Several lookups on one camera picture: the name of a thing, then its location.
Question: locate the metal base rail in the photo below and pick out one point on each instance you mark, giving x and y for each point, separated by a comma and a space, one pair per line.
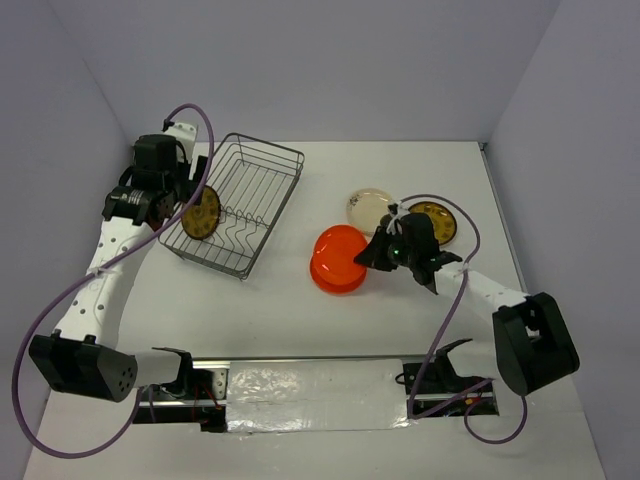
201, 403

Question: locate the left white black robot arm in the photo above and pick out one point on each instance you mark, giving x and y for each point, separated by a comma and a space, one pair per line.
80, 357

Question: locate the metal wire dish rack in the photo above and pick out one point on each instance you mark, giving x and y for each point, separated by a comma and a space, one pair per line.
254, 180

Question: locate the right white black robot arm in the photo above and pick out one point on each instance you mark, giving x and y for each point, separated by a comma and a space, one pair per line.
533, 346

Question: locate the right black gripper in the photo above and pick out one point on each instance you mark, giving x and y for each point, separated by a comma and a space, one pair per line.
373, 255

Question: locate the silver foil tape patch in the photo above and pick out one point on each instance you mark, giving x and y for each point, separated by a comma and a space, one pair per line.
315, 396

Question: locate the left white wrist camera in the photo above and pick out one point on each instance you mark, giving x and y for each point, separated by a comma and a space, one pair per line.
185, 134

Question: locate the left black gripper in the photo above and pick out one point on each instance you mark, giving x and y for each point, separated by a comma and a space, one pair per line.
197, 174

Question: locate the orange plate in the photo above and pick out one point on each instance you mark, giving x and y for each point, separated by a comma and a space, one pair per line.
337, 276
339, 241

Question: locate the yellow patterned plate brown rim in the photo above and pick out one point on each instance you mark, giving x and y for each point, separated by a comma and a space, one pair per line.
444, 223

